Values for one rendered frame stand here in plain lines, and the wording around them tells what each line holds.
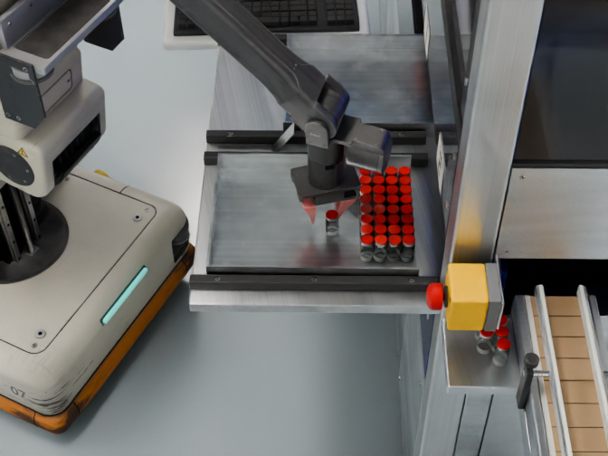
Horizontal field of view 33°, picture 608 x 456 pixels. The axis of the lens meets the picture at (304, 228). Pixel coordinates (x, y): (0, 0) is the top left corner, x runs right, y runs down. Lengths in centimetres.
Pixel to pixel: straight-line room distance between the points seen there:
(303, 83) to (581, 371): 58
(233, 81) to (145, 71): 146
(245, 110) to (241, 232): 31
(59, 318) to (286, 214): 84
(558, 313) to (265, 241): 49
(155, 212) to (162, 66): 96
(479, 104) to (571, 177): 19
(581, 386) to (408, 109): 68
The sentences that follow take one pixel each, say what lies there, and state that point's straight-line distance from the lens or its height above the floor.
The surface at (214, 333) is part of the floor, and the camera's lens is 272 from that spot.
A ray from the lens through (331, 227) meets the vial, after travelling 172.
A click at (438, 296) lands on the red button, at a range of 150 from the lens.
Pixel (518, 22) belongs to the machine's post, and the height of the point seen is 144.
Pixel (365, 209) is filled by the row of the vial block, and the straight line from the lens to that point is 172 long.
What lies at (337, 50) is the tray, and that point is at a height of 88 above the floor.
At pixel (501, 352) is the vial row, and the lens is 158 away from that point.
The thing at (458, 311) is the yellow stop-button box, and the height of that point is 101.
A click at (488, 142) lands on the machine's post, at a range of 138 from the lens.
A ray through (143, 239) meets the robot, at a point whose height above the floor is 28.
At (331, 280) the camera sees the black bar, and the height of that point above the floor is 90.
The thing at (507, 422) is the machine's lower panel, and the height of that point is 55.
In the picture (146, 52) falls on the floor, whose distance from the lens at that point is 356.
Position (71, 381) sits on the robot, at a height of 20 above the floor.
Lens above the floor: 219
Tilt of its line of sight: 48 degrees down
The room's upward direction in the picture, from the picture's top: straight up
